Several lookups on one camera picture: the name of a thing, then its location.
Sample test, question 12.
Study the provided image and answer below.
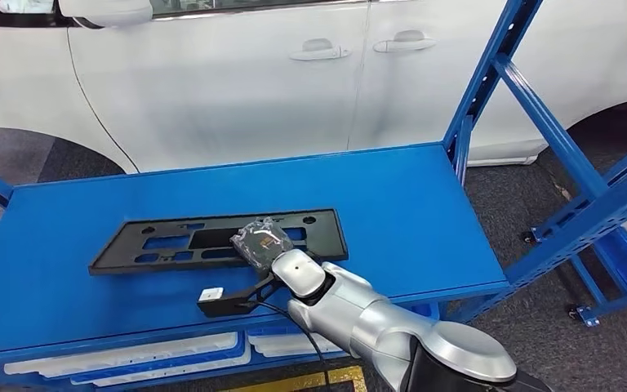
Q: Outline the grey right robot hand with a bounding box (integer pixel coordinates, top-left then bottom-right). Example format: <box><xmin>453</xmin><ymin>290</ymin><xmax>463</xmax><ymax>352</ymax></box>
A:
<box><xmin>229</xmin><ymin>216</ymin><xmax>296</xmax><ymax>272</ymax></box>

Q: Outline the black plastic panel part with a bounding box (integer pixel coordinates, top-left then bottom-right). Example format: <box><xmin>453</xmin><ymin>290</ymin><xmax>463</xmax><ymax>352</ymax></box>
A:
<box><xmin>88</xmin><ymin>207</ymin><xmax>349</xmax><ymax>277</ymax></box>

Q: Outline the blue metal shelf rack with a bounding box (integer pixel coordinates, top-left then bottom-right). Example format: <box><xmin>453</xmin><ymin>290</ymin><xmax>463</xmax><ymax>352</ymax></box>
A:
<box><xmin>0</xmin><ymin>141</ymin><xmax>512</xmax><ymax>392</ymax></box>

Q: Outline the white car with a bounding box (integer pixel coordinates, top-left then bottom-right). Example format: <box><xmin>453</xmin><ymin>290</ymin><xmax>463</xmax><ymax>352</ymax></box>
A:
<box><xmin>0</xmin><ymin>0</ymin><xmax>627</xmax><ymax>176</ymax></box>

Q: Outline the blue rack with casters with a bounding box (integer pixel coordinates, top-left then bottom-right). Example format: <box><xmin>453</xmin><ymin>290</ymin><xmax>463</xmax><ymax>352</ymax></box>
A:
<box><xmin>442</xmin><ymin>0</ymin><xmax>627</xmax><ymax>329</ymax></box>

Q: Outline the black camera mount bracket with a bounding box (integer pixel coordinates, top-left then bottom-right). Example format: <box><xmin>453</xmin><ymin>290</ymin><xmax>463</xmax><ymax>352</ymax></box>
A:
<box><xmin>196</xmin><ymin>272</ymin><xmax>293</xmax><ymax>319</ymax></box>

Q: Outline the black camera cable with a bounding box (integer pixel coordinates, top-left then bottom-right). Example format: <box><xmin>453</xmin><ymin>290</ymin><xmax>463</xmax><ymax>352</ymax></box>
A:
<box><xmin>246</xmin><ymin>299</ymin><xmax>331</xmax><ymax>392</ymax></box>

